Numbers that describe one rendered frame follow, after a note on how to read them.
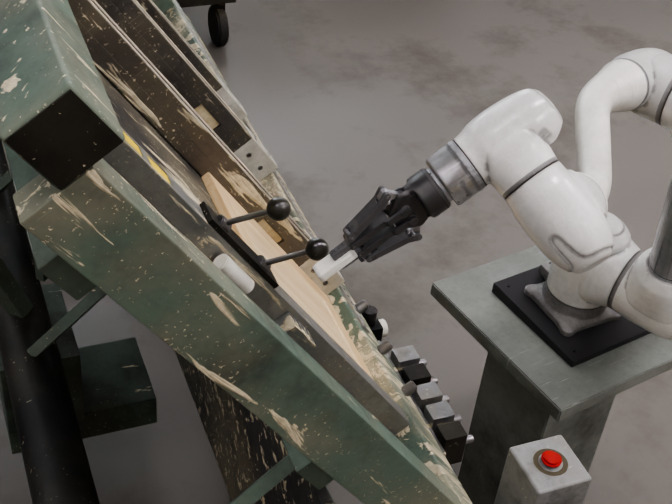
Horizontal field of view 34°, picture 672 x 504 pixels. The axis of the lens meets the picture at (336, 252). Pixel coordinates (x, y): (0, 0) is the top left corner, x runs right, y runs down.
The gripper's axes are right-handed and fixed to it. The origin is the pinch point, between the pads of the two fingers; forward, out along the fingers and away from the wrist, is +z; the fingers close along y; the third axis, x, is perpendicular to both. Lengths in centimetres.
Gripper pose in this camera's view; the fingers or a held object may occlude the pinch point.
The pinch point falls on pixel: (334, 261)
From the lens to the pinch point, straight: 172.0
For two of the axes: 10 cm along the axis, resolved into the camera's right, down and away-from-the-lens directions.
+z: -8.0, 5.9, 1.0
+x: -3.6, -6.1, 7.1
